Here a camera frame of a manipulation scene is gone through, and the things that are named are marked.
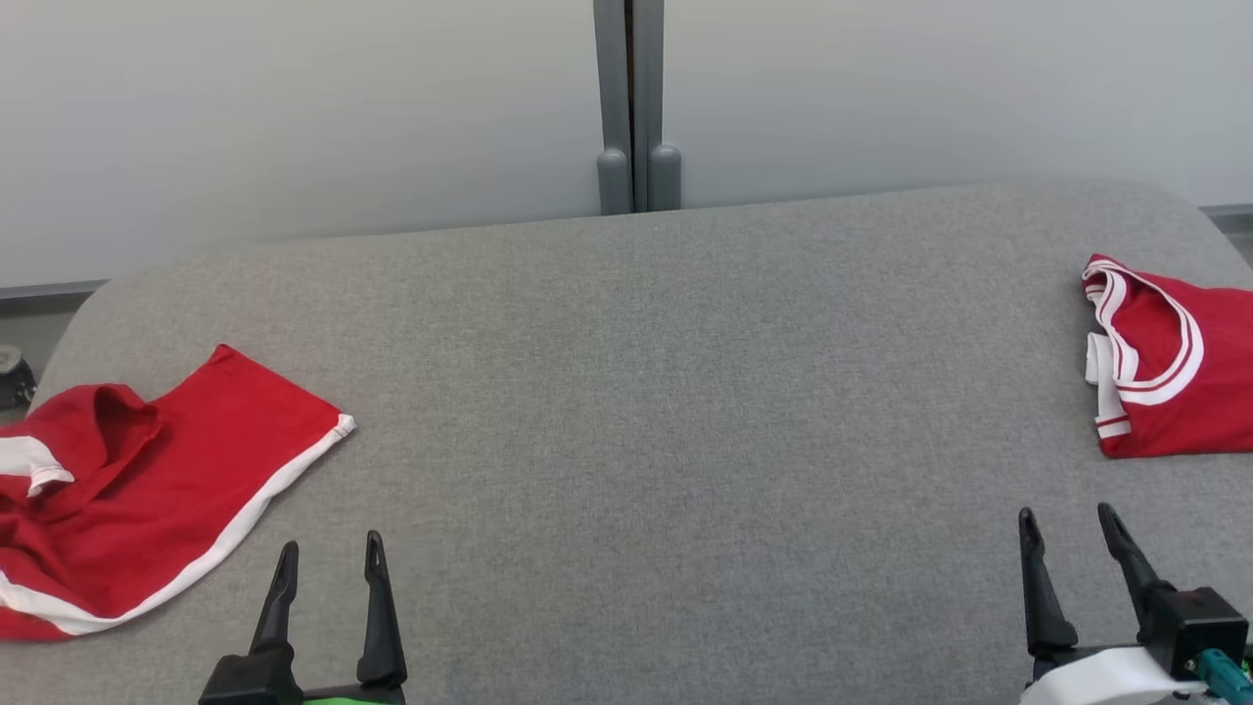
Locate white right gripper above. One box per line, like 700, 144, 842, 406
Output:
1017, 501, 1216, 705

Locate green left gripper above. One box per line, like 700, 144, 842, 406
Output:
199, 531, 409, 705

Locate red jersey with white trim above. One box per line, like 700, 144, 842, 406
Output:
1081, 253, 1253, 460

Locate red shorts with white stripe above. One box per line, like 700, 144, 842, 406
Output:
0, 343, 357, 643

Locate dark round floor object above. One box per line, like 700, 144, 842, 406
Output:
0, 344, 37, 413

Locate teal right camera plug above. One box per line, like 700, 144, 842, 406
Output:
1196, 647, 1253, 705

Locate grey metal partition post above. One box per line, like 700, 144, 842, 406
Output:
591, 0, 683, 215

